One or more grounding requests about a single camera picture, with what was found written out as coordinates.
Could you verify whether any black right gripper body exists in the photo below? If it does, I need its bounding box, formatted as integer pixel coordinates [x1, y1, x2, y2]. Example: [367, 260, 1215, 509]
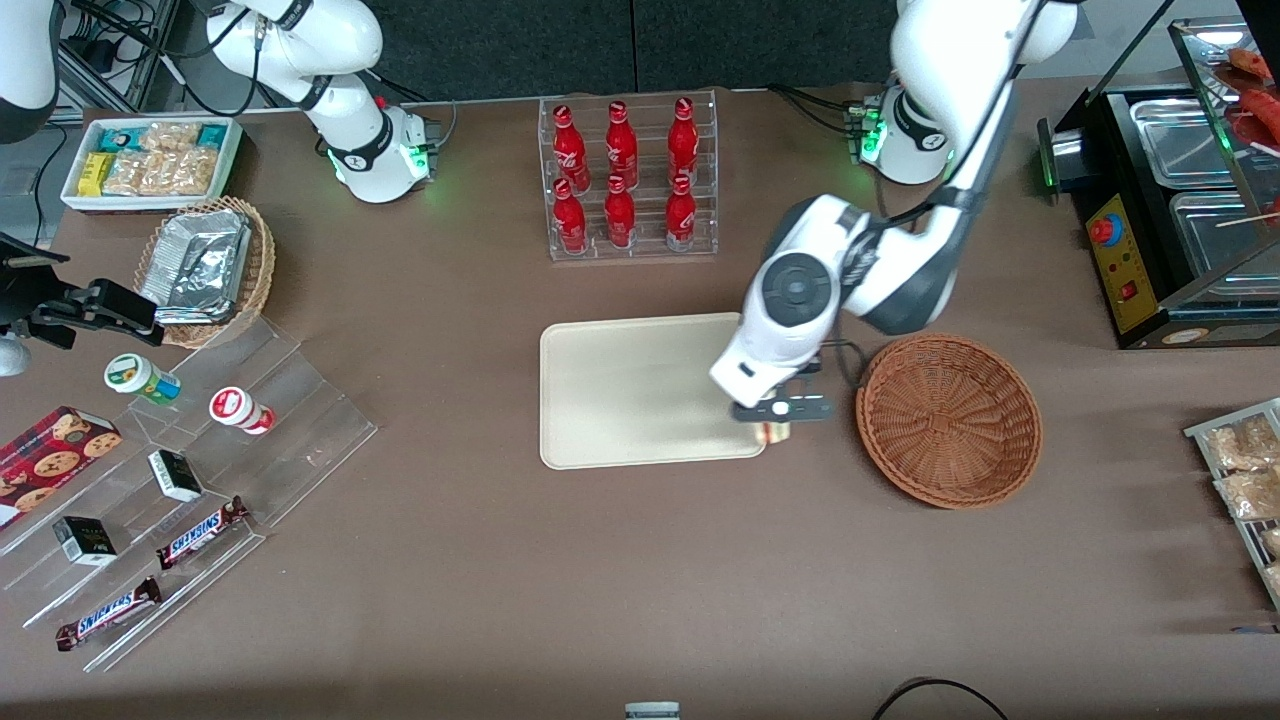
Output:
[0, 232, 102, 351]

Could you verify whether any small wicker basket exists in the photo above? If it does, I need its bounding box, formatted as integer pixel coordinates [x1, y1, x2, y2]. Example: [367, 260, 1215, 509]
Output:
[133, 195, 278, 350]

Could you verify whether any beige plastic tray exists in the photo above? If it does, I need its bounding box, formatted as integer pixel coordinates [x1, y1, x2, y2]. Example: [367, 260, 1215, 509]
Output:
[539, 312, 768, 471]

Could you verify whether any large round wicker basket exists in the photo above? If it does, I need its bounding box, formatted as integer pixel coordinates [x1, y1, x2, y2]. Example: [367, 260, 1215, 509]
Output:
[855, 333, 1044, 511]

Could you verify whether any tray of wrapped snacks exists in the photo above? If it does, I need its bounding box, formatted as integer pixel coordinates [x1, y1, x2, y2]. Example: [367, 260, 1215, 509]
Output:
[1184, 397, 1280, 613]

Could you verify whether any green lid yogurt cup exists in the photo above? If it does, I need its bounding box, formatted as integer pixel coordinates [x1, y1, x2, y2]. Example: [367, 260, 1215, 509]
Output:
[103, 352, 184, 407]

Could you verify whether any silver foil wrapped pack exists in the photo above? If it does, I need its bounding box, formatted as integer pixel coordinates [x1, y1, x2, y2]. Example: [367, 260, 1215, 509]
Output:
[139, 207, 252, 327]

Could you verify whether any white plastic snack bin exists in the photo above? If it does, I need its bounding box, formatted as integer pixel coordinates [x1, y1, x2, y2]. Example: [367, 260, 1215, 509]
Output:
[59, 115, 245, 215]

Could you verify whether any red tartan cookie box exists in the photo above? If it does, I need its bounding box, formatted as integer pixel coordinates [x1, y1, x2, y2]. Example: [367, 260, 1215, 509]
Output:
[0, 404, 124, 532]

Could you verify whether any red lid yogurt cup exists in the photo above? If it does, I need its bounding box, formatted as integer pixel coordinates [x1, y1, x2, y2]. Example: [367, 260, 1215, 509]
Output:
[207, 386, 277, 437]

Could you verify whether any clear bag of crackers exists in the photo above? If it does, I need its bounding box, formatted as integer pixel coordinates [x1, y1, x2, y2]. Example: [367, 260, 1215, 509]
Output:
[103, 148, 219, 198]
[140, 121, 202, 153]

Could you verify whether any small black carton box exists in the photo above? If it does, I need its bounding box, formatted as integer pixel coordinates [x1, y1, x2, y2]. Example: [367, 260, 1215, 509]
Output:
[51, 515, 119, 568]
[147, 449, 205, 504]

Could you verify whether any clear acrylic stepped stand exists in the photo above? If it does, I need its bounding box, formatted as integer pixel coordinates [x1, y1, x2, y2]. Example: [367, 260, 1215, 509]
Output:
[0, 440, 267, 673]
[118, 315, 380, 531]

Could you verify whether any red cola bottle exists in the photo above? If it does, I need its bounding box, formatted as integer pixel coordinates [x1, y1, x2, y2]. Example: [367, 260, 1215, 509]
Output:
[604, 175, 637, 250]
[667, 96, 700, 181]
[665, 174, 698, 253]
[552, 104, 590, 186]
[605, 100, 639, 183]
[552, 178, 589, 255]

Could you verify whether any clear acrylic bottle rack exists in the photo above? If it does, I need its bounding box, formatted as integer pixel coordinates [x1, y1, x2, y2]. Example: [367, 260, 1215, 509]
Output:
[537, 88, 720, 263]

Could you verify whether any Snickers chocolate bar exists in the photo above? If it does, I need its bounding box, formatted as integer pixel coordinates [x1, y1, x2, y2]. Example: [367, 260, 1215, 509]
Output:
[54, 576, 164, 653]
[154, 496, 252, 572]

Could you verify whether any black sausage warmer machine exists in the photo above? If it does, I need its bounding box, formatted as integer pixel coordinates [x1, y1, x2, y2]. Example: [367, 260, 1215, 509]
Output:
[1036, 18, 1280, 351]

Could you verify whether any clear bag of snacks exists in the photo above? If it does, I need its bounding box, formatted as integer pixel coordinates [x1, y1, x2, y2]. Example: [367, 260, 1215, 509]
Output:
[1204, 416, 1280, 472]
[1214, 467, 1280, 522]

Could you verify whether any steel food pan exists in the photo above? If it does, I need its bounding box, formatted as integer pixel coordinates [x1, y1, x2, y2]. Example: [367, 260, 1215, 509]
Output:
[1168, 189, 1280, 279]
[1128, 97, 1253, 192]

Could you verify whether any red sausage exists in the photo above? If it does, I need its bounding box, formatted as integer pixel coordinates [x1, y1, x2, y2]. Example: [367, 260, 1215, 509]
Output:
[1240, 90, 1280, 151]
[1226, 47, 1280, 83]

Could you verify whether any black cable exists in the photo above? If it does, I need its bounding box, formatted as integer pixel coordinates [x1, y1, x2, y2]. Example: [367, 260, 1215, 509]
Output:
[818, 340, 873, 393]
[376, 68, 461, 153]
[766, 84, 871, 135]
[868, 677, 1013, 720]

